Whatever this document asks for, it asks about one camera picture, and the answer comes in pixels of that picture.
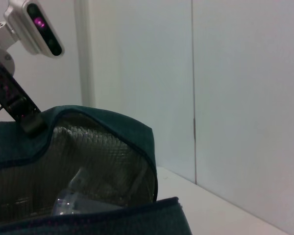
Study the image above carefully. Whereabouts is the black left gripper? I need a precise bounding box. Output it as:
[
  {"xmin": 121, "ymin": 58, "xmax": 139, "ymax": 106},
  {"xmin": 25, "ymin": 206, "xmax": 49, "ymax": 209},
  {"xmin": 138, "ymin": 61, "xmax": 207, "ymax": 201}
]
[{"xmin": 0, "ymin": 63, "xmax": 49, "ymax": 136}]

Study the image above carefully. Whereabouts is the dark teal insulated lunch bag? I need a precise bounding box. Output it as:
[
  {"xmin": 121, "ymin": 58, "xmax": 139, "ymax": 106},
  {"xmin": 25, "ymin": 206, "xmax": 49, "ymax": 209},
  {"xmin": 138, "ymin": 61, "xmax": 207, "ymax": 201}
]
[{"xmin": 0, "ymin": 105, "xmax": 194, "ymax": 235}]

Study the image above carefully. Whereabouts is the clear food container blue seal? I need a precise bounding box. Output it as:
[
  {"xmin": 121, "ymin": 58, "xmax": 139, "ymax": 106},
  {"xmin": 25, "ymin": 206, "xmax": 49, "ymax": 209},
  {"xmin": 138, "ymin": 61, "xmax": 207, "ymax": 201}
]
[{"xmin": 52, "ymin": 166, "xmax": 128, "ymax": 216}]

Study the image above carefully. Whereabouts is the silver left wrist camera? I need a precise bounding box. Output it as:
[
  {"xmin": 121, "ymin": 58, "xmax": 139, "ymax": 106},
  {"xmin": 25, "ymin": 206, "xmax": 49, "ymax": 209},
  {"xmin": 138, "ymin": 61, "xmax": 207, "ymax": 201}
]
[{"xmin": 0, "ymin": 0, "xmax": 65, "ymax": 58}]

